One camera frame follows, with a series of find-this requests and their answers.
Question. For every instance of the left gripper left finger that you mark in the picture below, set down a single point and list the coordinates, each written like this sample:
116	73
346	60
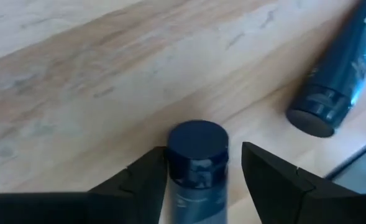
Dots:
133	199

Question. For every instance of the dark blue squeeze tube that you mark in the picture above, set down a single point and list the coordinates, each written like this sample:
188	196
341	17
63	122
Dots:
338	77
198	174

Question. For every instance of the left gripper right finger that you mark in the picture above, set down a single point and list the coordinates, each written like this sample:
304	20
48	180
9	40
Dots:
294	199

